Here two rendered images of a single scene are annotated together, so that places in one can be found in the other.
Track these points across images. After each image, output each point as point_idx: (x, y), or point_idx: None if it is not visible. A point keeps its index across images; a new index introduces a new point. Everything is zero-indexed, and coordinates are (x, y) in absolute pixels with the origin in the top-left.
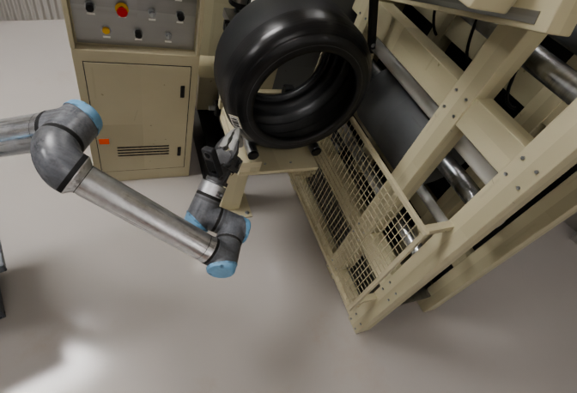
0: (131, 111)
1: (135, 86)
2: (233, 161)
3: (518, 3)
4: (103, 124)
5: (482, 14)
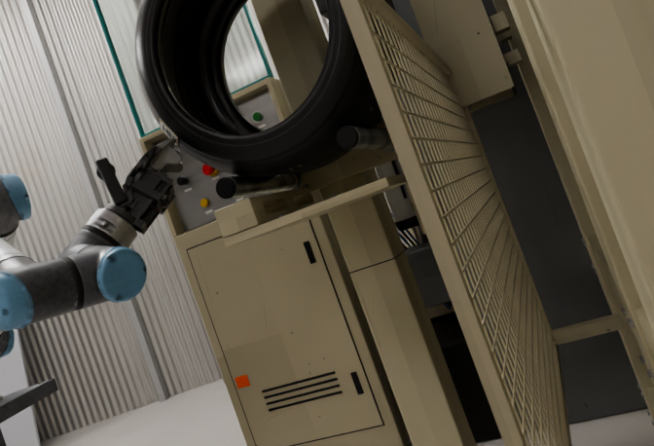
0: (258, 311)
1: (248, 265)
2: (146, 178)
3: None
4: (233, 347)
5: None
